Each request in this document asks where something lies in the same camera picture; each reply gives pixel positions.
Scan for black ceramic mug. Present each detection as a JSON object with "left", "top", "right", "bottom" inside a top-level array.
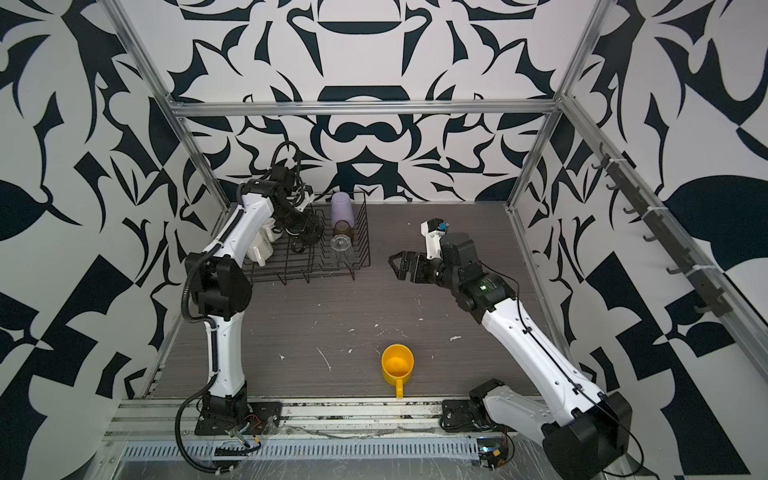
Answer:
[{"left": 289, "top": 218, "right": 324, "bottom": 253}]

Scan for cream white ceramic mug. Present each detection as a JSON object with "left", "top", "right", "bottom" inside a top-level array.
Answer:
[{"left": 246, "top": 231, "right": 274, "bottom": 267}]

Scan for olive tinted glass cup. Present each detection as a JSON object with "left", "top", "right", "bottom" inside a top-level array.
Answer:
[{"left": 333, "top": 220, "right": 354, "bottom": 240}]

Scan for lilac plastic cup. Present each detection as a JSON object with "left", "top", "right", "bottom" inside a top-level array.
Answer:
[{"left": 331, "top": 191, "right": 355, "bottom": 227}]

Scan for black wire dish rack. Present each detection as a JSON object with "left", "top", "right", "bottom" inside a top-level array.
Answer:
[{"left": 242, "top": 189, "right": 371, "bottom": 285}]

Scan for clear glass cup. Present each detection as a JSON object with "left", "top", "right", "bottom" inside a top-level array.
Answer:
[{"left": 331, "top": 234, "right": 356, "bottom": 268}]

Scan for yellow ceramic mug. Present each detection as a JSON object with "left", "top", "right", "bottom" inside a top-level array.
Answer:
[{"left": 381, "top": 344, "right": 415, "bottom": 399}]

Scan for white mug red inside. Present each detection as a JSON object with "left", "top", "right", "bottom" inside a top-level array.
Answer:
[{"left": 261, "top": 217, "right": 283, "bottom": 243}]

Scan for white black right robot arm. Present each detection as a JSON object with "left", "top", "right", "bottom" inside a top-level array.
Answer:
[{"left": 388, "top": 233, "right": 636, "bottom": 479}]

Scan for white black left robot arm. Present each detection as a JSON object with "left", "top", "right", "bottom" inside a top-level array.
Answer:
[{"left": 174, "top": 152, "right": 324, "bottom": 475}]

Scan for green circuit board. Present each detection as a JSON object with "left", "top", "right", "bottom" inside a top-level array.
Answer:
[{"left": 477, "top": 433, "right": 516, "bottom": 470}]

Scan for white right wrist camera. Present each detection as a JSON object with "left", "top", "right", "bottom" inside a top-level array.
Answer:
[{"left": 421, "top": 218, "right": 448, "bottom": 260}]

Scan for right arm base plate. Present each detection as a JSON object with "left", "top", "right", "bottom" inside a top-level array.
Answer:
[{"left": 439, "top": 398, "right": 518, "bottom": 434}]

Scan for white slotted cable duct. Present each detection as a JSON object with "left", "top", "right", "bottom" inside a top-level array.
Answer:
[{"left": 119, "top": 436, "right": 484, "bottom": 462}]

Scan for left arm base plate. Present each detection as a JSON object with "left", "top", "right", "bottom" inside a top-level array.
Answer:
[{"left": 194, "top": 401, "right": 283, "bottom": 436}]

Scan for black wall hook rail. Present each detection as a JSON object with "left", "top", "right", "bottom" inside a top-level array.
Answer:
[{"left": 593, "top": 146, "right": 734, "bottom": 318}]

